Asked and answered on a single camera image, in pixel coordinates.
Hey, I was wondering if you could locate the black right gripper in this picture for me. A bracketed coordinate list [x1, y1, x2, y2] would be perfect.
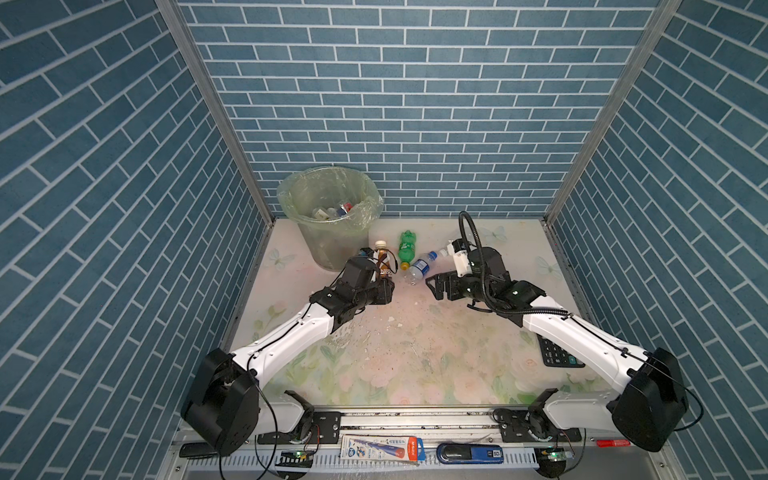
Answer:
[424, 269, 493, 305]

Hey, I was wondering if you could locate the orange brown drink bottle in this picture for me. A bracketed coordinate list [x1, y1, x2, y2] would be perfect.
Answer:
[374, 240, 392, 278]

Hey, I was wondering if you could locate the small blue label bottle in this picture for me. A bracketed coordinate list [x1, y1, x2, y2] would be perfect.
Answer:
[406, 251, 438, 285]

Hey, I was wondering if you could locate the blue red label bottle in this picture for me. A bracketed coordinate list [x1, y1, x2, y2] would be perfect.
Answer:
[336, 203, 354, 217]

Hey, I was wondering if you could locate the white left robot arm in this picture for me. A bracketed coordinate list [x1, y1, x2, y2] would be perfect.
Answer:
[181, 255, 395, 456]

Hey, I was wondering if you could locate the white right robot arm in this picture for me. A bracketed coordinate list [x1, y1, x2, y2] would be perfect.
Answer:
[426, 211, 698, 452]

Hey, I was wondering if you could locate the green lined trash bin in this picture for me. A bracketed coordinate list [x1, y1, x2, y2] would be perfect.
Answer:
[277, 166, 384, 271]

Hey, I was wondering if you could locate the green plastic bottle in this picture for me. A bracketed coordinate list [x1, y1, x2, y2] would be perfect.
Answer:
[397, 230, 417, 271]

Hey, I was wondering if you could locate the black calculator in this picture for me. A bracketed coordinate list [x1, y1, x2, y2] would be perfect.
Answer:
[537, 335, 585, 368]

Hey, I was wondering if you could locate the blue black device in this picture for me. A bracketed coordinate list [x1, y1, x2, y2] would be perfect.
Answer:
[436, 443, 504, 465]

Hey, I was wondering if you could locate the red marker pen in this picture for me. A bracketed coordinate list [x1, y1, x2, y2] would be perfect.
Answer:
[595, 439, 631, 448]

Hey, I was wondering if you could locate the black remote control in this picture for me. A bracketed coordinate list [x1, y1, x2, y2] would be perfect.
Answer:
[179, 442, 219, 460]

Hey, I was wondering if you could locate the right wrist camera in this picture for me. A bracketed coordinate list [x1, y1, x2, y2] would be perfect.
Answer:
[447, 238, 472, 278]

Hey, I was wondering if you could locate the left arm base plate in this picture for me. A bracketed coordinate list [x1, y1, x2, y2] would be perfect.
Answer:
[257, 411, 342, 445]

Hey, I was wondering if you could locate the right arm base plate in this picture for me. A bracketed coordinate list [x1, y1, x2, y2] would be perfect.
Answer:
[491, 407, 583, 444]

